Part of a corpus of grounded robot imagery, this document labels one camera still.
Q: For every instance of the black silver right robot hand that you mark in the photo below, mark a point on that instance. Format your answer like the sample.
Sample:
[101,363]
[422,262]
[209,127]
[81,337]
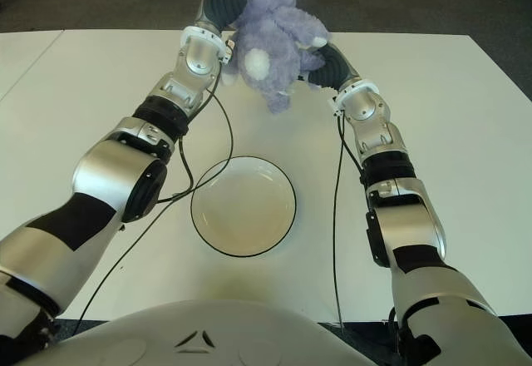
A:
[336,70]

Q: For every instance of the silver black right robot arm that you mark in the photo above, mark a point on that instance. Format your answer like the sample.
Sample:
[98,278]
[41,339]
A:
[407,220]

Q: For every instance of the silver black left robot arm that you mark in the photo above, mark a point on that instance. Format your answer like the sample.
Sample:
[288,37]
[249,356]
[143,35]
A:
[108,174]

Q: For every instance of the white plate with black rim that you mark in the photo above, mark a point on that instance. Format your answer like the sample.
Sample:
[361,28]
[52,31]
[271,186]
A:
[245,208]

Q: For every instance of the silver robot torso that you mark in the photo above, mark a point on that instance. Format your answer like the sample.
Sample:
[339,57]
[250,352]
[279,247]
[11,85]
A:
[199,332]

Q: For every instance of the purple plush rabbit doll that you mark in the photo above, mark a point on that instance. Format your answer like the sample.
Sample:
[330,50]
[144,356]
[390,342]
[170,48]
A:
[274,37]

